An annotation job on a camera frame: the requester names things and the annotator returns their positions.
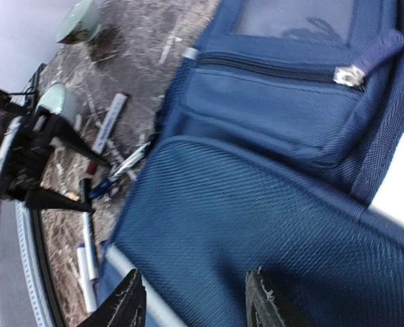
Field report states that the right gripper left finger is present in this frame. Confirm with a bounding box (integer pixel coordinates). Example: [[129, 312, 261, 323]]
[[78, 268, 146, 327]]

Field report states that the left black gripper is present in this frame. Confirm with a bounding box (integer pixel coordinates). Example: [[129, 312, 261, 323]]
[[0, 89, 110, 213]]

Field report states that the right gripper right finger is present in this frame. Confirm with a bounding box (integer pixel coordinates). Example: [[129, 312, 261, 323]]
[[245, 268, 304, 327]]

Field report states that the navy blue student backpack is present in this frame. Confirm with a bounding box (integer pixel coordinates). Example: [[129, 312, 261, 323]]
[[99, 1, 404, 326]]

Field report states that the black capped white marker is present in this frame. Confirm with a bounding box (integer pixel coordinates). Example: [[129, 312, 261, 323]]
[[79, 178, 98, 281]]

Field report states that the purple capped white marker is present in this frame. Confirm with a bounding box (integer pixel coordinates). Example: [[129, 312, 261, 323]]
[[76, 243, 97, 315]]

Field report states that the near celadon green bowl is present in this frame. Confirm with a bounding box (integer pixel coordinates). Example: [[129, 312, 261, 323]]
[[36, 83, 80, 125]]

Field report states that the celadon green bowl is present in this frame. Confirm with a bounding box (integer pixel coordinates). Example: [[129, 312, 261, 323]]
[[56, 0, 103, 45], [36, 83, 80, 125]]

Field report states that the blue capped white marker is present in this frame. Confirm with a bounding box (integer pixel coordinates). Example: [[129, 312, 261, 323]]
[[89, 139, 152, 200]]

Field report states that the red capped white marker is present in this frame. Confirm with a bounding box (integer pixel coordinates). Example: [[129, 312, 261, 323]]
[[88, 92, 131, 163]]

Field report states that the far celadon green bowl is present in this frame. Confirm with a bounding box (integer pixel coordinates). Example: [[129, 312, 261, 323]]
[[56, 0, 103, 45]]

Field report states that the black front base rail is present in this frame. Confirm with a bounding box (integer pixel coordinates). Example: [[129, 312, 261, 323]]
[[29, 209, 66, 327]]

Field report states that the white slotted cable duct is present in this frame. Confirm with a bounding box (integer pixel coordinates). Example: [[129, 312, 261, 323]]
[[15, 201, 55, 327]]

